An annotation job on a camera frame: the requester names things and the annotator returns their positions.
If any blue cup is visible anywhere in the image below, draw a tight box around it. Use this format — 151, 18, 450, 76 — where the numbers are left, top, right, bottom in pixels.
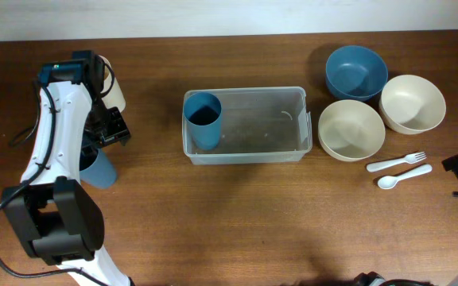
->
80, 149, 118, 189
183, 92, 223, 150

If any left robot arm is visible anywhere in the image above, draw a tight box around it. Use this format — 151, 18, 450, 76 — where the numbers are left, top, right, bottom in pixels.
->
0, 50, 133, 285

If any clear plastic container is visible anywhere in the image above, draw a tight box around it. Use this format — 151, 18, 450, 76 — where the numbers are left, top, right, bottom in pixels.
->
182, 87, 313, 165

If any beige cup far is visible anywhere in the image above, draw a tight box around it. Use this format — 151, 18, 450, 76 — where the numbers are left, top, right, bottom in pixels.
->
100, 56, 126, 113

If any beige bowl left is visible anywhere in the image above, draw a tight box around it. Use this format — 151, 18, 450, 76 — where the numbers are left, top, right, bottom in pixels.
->
317, 99, 386, 162

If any beige bowl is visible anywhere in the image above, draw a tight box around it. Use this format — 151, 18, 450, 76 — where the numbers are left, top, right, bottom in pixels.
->
378, 75, 446, 135
317, 99, 386, 162

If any blue bowl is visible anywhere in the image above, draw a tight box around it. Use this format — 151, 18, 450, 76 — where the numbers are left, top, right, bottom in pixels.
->
325, 45, 389, 102

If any white plastic spoon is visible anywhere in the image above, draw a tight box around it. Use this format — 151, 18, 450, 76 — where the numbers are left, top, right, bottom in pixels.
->
377, 164, 433, 189

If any beige bowl right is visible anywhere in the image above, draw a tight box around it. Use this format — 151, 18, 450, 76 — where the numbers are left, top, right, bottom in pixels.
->
378, 75, 446, 135

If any white plastic fork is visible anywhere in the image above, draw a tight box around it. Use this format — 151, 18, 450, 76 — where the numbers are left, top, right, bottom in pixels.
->
366, 152, 427, 172

